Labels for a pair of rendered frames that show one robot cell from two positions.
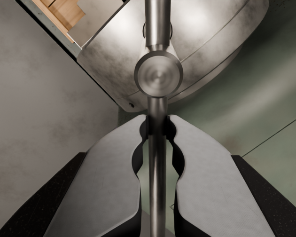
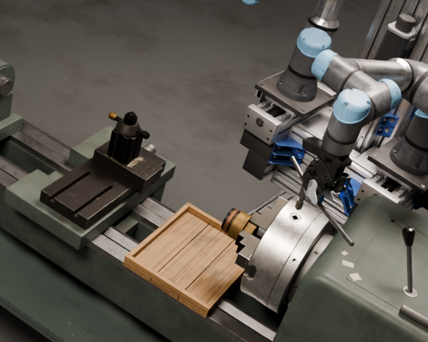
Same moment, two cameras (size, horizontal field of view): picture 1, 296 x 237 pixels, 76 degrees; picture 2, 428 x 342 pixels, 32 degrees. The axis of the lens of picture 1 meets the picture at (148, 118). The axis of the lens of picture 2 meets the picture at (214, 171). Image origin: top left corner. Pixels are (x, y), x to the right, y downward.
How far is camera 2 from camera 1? 1.90 m
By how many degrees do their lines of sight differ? 73
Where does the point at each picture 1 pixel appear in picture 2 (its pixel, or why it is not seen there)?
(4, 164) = not seen: outside the picture
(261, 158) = (375, 252)
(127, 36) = (283, 221)
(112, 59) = (279, 234)
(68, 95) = not seen: outside the picture
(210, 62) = (321, 223)
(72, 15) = (201, 296)
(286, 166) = (393, 256)
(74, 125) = not seen: outside the picture
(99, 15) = (253, 245)
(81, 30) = (246, 252)
